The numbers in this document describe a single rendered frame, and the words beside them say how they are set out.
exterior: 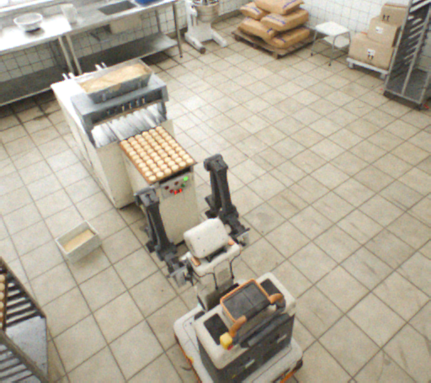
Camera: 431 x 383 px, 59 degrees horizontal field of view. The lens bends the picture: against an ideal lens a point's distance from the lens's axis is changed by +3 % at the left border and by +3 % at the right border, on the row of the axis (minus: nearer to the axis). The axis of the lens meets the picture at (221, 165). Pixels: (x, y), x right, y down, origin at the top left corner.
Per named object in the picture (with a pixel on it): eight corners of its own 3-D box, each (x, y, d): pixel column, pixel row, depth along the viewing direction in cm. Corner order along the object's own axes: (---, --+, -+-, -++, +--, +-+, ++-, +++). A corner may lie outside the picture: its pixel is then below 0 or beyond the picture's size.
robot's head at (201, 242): (232, 242, 208) (221, 217, 207) (200, 261, 200) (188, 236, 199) (222, 239, 221) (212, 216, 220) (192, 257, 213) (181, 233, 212)
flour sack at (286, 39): (281, 51, 578) (281, 42, 568) (261, 43, 602) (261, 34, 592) (311, 36, 611) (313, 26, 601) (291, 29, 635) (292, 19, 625)
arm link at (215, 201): (207, 164, 207) (223, 156, 211) (201, 158, 211) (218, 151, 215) (213, 215, 236) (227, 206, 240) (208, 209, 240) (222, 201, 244)
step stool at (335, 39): (353, 57, 573) (359, 27, 542) (329, 66, 559) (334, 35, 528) (332, 47, 603) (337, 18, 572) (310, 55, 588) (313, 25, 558)
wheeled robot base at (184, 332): (305, 366, 256) (308, 351, 239) (226, 433, 232) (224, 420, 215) (244, 289, 299) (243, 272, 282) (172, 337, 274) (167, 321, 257)
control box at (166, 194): (162, 197, 285) (159, 184, 276) (189, 183, 294) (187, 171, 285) (164, 200, 283) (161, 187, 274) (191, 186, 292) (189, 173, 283)
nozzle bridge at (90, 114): (81, 130, 331) (68, 96, 308) (156, 102, 358) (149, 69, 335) (94, 149, 310) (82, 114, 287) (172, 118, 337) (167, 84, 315)
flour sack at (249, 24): (238, 29, 618) (237, 18, 606) (256, 21, 637) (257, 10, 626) (270, 42, 576) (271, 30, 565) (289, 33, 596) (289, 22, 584)
